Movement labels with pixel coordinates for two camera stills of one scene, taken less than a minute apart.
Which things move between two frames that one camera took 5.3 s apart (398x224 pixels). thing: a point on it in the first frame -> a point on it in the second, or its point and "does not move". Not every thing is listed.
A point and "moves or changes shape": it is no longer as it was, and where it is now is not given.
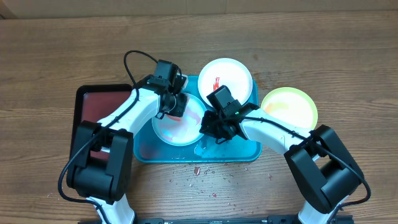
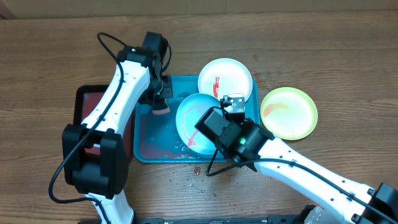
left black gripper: (183, 103) -> (168, 93)
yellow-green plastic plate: (292, 105) does not move
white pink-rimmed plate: (226, 71) does not move
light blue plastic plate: (181, 131) moves or changes shape
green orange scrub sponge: (176, 118) moves or changes shape
